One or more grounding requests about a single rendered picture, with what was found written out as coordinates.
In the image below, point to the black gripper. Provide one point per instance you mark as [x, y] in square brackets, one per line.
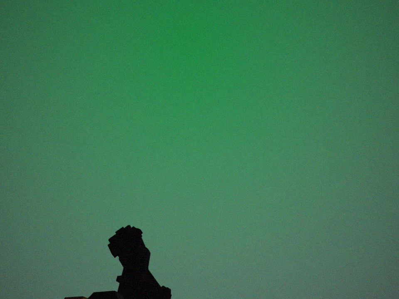
[126, 283]

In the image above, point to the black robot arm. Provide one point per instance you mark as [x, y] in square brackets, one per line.
[128, 245]

